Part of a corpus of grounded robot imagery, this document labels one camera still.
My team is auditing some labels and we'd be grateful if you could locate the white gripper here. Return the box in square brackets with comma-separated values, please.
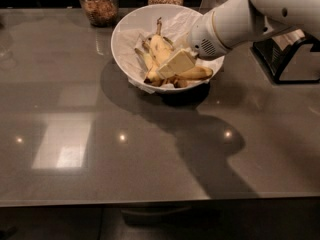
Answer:
[156, 9, 232, 79]

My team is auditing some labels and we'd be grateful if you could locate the large front yellow banana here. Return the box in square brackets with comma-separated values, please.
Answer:
[149, 18, 213, 80]

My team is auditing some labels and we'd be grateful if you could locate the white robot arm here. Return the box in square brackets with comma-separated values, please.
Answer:
[157, 0, 320, 78]

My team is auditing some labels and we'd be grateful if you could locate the white paper bowl liner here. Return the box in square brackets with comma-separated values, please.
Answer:
[118, 8, 224, 95]

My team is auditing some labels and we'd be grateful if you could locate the left small yellow banana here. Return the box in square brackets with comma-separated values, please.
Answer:
[134, 48, 163, 86]

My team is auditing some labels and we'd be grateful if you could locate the left glass jar with nuts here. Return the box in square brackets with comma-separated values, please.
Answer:
[79, 0, 119, 27]

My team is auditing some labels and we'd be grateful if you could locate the black wire rack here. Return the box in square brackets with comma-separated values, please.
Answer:
[252, 30, 320, 84]

